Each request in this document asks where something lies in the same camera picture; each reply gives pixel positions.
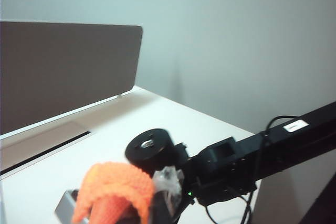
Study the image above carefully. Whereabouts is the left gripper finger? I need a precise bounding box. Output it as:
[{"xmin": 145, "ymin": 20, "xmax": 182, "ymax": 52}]
[{"xmin": 149, "ymin": 166, "xmax": 185, "ymax": 224}]

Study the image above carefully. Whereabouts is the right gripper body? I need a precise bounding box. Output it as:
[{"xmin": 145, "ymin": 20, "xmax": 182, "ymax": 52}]
[{"xmin": 125, "ymin": 128, "xmax": 190, "ymax": 176}]

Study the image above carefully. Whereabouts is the orange microfibre cloth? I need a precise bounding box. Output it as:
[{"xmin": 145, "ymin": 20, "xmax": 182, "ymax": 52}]
[{"xmin": 71, "ymin": 162, "xmax": 155, "ymax": 224}]

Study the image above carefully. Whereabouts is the silver framed rectangular mirror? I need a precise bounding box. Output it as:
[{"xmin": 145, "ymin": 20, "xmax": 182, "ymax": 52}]
[{"xmin": 54, "ymin": 189, "xmax": 92, "ymax": 224}]

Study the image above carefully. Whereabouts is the long grey desk partition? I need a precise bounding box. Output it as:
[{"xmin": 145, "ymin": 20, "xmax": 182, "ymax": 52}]
[{"xmin": 0, "ymin": 20, "xmax": 144, "ymax": 137}]

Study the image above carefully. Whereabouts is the black looped cable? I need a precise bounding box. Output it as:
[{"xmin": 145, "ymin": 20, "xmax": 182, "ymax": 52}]
[
  {"xmin": 264, "ymin": 115, "xmax": 305, "ymax": 143},
  {"xmin": 204, "ymin": 189, "xmax": 254, "ymax": 224}
]

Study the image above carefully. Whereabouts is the desk cable tray lid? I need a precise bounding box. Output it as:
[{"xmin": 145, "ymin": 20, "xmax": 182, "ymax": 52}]
[{"xmin": 0, "ymin": 121, "xmax": 94, "ymax": 176}]

